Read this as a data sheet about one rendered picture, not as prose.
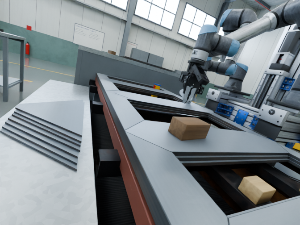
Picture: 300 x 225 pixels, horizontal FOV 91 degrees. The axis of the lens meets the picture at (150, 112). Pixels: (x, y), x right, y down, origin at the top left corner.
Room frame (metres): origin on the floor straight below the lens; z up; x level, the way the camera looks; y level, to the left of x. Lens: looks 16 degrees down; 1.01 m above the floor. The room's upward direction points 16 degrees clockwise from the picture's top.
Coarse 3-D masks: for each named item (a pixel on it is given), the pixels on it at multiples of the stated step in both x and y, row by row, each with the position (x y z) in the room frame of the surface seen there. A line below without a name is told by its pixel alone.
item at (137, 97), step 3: (129, 93) 0.85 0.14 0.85; (132, 93) 0.87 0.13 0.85; (132, 96) 0.78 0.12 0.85; (135, 96) 0.81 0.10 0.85; (138, 96) 0.83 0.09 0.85; (141, 96) 0.85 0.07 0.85; (135, 99) 0.74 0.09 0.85; (138, 99) 0.76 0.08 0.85; (141, 99) 0.78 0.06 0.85; (144, 99) 0.80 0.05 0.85; (147, 102) 0.75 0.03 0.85
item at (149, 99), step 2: (142, 96) 0.87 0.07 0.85; (144, 96) 0.88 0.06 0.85; (146, 96) 0.90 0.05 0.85; (148, 96) 0.92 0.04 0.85; (144, 98) 0.83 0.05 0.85; (146, 98) 0.85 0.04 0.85; (148, 98) 0.86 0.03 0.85; (150, 98) 0.88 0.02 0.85; (152, 98) 0.90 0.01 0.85; (148, 100) 0.80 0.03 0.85; (150, 100) 0.82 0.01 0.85; (152, 100) 0.83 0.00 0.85; (154, 100) 0.85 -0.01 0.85; (156, 100) 0.86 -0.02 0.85; (150, 102) 0.77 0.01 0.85; (152, 102) 0.78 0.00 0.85; (154, 102) 0.80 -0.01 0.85; (156, 102) 0.81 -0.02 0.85; (158, 102) 0.83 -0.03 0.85; (160, 104) 0.78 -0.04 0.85
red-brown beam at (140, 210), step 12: (96, 84) 1.22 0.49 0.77; (108, 108) 0.61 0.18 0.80; (108, 120) 0.54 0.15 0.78; (120, 144) 0.35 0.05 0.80; (120, 156) 0.33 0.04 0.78; (120, 168) 0.31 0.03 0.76; (132, 168) 0.27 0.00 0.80; (132, 180) 0.24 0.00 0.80; (132, 192) 0.23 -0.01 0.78; (132, 204) 0.22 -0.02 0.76; (144, 204) 0.19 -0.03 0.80; (144, 216) 0.18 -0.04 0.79
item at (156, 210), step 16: (112, 112) 0.50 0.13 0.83; (176, 112) 0.83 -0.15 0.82; (192, 112) 0.89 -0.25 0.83; (128, 144) 0.30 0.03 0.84; (192, 160) 0.33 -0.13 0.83; (208, 160) 0.35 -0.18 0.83; (224, 160) 0.38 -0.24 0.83; (240, 160) 0.41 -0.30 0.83; (256, 160) 0.44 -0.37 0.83; (272, 160) 0.49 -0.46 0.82; (288, 160) 0.54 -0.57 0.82; (144, 176) 0.21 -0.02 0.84; (144, 192) 0.19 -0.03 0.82; (160, 208) 0.15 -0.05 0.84; (256, 208) 0.21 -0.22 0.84; (160, 224) 0.15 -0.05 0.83
